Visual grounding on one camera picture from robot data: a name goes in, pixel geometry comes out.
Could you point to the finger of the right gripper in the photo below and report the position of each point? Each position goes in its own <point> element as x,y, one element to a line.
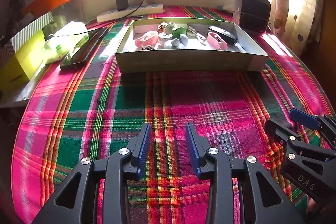
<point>278,132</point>
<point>307,120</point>

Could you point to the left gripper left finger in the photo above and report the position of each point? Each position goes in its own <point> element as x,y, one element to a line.
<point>138,146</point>

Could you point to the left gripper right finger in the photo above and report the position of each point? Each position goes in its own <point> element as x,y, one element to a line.
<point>197,147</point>

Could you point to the white panda egg toy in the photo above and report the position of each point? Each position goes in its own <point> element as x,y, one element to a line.
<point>171,44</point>

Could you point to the plaid bed sheet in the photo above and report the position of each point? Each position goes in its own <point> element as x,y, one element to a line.
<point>94,111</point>

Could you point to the dark brown walnut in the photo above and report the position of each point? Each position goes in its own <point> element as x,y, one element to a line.
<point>147,48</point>

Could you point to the green white cardboard tray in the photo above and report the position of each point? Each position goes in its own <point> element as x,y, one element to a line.
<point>245,55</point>

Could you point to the black smartphone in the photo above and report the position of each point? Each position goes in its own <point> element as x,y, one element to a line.
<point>83,51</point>

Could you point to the white cream jar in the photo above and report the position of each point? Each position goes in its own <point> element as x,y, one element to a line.
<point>162,38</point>

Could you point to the black rectangular device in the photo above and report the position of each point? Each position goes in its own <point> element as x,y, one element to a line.
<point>227,36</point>

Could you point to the grey mushroom toy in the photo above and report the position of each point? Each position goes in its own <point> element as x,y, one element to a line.
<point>184,39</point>

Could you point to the green white spool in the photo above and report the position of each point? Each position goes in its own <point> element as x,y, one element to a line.
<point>174,30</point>

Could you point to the grey black portable heater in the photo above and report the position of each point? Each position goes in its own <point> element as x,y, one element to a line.
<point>252,15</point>

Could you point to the light brown walnut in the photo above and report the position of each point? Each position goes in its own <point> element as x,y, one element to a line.
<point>161,27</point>

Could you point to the tissue pack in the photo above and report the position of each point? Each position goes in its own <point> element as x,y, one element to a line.
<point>64,41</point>

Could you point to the white power strip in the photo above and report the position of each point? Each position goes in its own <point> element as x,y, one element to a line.
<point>132,11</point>

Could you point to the yellow-green box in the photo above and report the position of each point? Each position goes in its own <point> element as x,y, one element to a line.
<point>18,67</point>

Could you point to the black charger adapter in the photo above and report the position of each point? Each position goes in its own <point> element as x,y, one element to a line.
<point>122,5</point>

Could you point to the white bottle on bed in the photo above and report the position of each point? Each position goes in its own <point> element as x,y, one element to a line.
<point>223,8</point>

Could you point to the striped box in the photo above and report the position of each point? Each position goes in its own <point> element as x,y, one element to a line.
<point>18,40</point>

